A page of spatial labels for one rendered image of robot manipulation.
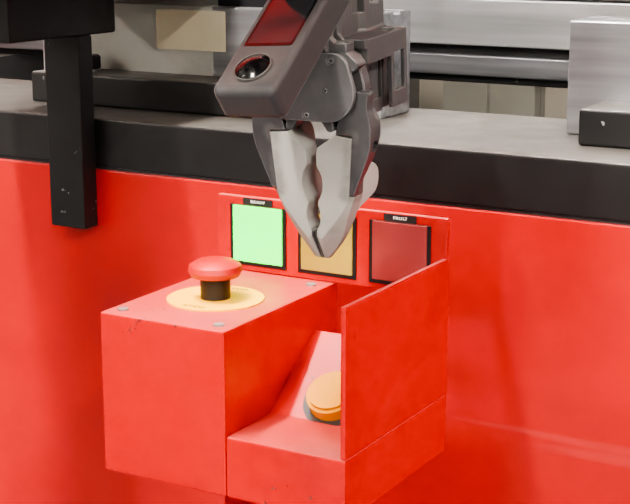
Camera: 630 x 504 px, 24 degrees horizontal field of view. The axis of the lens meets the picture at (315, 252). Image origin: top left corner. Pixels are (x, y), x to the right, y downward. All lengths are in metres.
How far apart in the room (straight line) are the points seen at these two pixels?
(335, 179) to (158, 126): 0.36
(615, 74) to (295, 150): 0.35
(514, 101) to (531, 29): 3.06
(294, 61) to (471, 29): 0.67
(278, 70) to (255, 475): 0.29
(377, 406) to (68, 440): 0.52
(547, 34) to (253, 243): 0.50
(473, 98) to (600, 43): 3.40
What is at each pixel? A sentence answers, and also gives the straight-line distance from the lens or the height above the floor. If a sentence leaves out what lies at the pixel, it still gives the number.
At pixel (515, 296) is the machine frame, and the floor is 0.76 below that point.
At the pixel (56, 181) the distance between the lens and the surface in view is 1.36.
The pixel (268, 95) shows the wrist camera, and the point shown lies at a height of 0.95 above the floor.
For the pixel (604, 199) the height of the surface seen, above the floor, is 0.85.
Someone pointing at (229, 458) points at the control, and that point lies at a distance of 1.02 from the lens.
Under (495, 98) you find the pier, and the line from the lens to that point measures 4.60.
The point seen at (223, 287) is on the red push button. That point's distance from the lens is 1.06.
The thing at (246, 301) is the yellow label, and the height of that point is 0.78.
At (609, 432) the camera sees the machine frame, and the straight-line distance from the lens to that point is 1.16.
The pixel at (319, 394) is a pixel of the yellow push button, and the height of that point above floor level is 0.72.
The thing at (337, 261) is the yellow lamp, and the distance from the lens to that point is 1.11.
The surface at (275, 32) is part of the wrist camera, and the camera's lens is 0.93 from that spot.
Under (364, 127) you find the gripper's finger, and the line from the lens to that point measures 0.95.
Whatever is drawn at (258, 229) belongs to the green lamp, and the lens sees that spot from 1.14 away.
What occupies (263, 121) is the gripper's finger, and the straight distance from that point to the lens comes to 0.99.
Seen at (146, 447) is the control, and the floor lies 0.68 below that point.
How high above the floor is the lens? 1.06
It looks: 13 degrees down
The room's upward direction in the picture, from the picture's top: straight up
